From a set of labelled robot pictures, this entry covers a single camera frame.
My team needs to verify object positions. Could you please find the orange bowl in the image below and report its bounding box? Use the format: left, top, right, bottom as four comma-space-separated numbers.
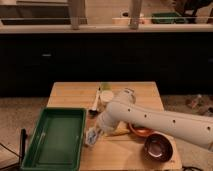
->
128, 124, 154, 137

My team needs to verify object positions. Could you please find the green bin background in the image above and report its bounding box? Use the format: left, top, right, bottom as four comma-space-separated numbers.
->
151, 12, 187, 24

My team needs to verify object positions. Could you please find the grey towel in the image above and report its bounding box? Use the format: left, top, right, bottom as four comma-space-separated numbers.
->
85, 127, 97, 146

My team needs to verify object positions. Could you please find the white handled spoon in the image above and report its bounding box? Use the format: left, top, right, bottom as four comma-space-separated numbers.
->
89, 87, 100, 115

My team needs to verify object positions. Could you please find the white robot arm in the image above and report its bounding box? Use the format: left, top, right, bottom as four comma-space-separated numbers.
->
96, 88, 213, 152

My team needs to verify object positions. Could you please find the yellow banana toy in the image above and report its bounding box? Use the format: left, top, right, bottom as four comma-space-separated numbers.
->
108, 129, 130, 136

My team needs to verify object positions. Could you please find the green plastic tray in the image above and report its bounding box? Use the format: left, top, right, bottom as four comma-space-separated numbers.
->
21, 108, 86, 171

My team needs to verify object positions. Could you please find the black pole stand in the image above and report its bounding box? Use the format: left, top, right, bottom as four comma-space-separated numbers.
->
19, 129, 27, 164

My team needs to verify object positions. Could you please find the dark purple bowl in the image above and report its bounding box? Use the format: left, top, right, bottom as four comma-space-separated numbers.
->
144, 134, 173, 162

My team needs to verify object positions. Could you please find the white cup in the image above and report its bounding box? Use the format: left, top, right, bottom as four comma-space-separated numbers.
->
100, 90, 114, 104

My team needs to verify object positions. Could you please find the green lime object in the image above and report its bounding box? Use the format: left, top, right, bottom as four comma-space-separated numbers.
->
100, 82, 111, 90

